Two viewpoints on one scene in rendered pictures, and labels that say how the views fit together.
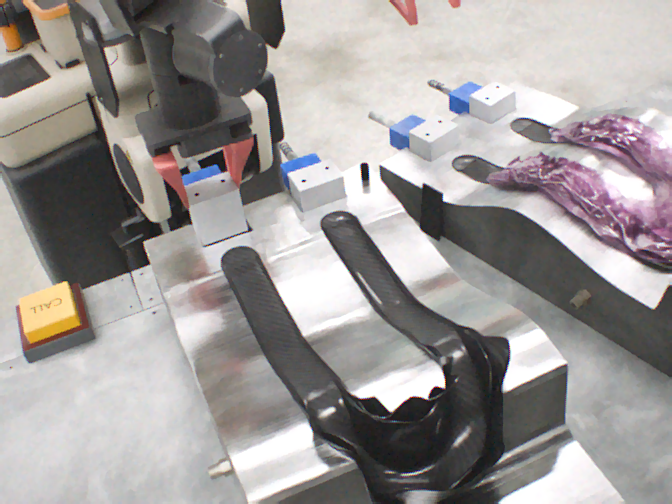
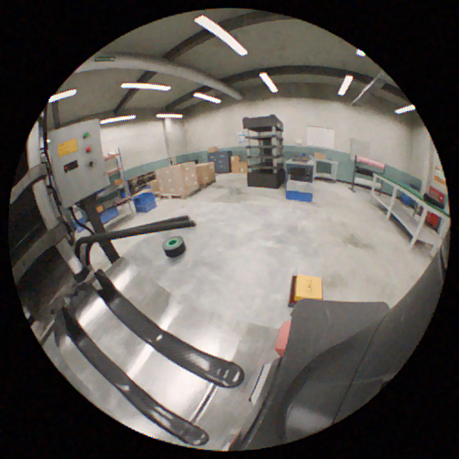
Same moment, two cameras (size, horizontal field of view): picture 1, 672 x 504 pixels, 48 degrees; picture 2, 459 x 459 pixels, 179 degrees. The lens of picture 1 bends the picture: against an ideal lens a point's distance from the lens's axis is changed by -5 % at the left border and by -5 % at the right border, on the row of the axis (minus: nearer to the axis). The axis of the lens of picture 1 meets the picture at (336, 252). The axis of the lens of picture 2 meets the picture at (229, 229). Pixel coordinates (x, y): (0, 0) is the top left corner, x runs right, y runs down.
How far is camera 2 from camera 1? 69 cm
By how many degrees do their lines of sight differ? 95
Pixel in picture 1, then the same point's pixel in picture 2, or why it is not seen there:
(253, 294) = (198, 361)
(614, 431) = not seen: hidden behind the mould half
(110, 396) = (249, 299)
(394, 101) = not seen: outside the picture
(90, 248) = not seen: hidden behind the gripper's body
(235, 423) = (134, 272)
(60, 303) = (307, 291)
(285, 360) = (149, 329)
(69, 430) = (246, 280)
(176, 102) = (341, 363)
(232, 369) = (168, 311)
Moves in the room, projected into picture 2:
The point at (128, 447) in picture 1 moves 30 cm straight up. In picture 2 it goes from (220, 292) to (190, 149)
